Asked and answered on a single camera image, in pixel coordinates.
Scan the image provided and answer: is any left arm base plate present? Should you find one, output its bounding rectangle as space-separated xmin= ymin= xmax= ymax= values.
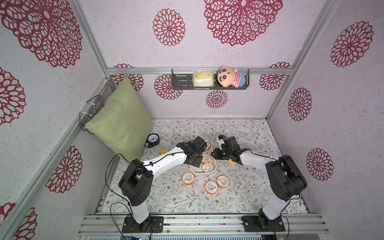
xmin=122 ymin=216 xmax=164 ymax=234

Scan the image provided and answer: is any white plastic storage box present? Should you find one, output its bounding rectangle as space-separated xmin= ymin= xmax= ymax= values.
xmin=190 ymin=140 xmax=217 ymax=176

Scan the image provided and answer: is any aluminium front rail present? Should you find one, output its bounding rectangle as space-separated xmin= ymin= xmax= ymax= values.
xmin=77 ymin=214 xmax=330 ymax=237

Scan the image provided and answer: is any black wire wall rack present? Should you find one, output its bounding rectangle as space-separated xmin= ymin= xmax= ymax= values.
xmin=79 ymin=95 xmax=104 ymax=135

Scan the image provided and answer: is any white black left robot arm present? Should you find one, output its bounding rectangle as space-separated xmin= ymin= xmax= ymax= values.
xmin=119 ymin=137 xmax=207 ymax=224

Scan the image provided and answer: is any black wall shelf basket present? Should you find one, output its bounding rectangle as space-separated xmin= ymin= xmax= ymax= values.
xmin=172 ymin=68 xmax=250 ymax=90

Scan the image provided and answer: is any orange white tape roll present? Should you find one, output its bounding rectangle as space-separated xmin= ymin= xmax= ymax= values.
xmin=202 ymin=163 xmax=214 ymax=173
xmin=205 ymin=181 xmax=218 ymax=195
xmin=182 ymin=172 xmax=195 ymax=186
xmin=217 ymin=175 xmax=230 ymax=189
xmin=201 ymin=154 xmax=211 ymax=164

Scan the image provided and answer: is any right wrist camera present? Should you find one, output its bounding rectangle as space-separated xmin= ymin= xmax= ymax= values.
xmin=217 ymin=135 xmax=226 ymax=150

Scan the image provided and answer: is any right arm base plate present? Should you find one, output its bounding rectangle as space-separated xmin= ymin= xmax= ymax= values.
xmin=241 ymin=216 xmax=286 ymax=233

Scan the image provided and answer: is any black pressure gauge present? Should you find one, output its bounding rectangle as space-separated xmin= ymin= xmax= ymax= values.
xmin=146 ymin=134 xmax=161 ymax=148

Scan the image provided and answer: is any green square pillow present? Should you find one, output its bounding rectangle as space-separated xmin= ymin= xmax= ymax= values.
xmin=85 ymin=77 xmax=153 ymax=163

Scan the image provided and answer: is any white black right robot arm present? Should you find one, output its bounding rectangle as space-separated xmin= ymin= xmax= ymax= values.
xmin=212 ymin=135 xmax=308 ymax=228

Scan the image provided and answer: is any plush doll striped shirt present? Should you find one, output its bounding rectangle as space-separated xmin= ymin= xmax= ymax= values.
xmin=217 ymin=66 xmax=246 ymax=88

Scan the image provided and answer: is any orange white tape roll bottom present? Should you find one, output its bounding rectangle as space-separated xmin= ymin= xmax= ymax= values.
xmin=205 ymin=181 xmax=218 ymax=195

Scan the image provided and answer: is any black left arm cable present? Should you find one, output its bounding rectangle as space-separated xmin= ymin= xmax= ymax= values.
xmin=104 ymin=139 xmax=212 ymax=240

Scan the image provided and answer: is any yellow green sponge pack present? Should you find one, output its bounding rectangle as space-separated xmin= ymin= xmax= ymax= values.
xmin=193 ymin=71 xmax=215 ymax=87

